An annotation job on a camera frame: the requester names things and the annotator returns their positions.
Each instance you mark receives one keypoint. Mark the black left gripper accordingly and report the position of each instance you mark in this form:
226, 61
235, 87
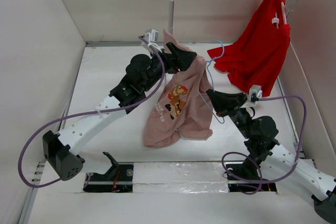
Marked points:
177, 59

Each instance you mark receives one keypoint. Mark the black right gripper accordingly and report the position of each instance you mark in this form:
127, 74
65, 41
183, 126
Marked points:
229, 102

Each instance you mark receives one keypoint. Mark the lavender wire hanger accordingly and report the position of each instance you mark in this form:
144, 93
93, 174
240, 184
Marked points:
208, 64

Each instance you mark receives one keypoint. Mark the pink printed t shirt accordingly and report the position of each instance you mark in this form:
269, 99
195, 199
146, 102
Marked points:
183, 109

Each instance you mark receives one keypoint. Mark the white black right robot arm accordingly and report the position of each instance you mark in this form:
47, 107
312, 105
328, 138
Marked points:
268, 161

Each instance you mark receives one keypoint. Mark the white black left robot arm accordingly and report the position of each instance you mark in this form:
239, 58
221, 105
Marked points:
63, 150

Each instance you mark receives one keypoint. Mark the red t shirt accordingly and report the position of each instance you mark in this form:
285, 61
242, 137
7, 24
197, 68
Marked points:
256, 58

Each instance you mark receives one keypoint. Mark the pink plastic hanger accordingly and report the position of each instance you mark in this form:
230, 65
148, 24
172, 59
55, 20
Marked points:
283, 14

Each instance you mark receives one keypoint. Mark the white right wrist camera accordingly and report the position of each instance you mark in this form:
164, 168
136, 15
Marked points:
254, 95

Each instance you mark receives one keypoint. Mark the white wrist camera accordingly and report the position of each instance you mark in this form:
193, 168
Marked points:
254, 95
149, 40

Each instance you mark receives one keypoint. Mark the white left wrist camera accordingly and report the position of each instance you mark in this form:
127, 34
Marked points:
149, 40

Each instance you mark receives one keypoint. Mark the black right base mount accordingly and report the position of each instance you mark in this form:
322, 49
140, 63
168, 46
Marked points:
245, 171

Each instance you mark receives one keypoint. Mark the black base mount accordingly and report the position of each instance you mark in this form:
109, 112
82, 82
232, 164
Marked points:
117, 179
245, 171

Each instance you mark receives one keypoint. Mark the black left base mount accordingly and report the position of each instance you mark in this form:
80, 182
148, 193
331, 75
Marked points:
117, 179

